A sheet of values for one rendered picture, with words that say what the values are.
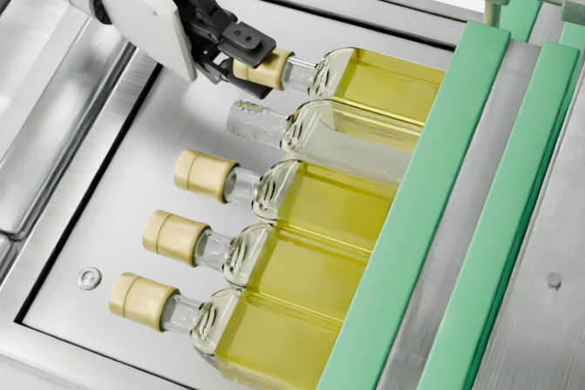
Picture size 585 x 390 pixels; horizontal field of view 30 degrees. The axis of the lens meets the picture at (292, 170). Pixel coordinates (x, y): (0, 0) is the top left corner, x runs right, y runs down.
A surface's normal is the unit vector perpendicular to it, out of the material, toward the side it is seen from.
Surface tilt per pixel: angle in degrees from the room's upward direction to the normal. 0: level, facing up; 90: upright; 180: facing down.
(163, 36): 74
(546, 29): 90
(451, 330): 90
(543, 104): 90
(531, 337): 90
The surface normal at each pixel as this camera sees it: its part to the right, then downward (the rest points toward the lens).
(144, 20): -0.61, 0.72
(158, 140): -0.09, -0.50
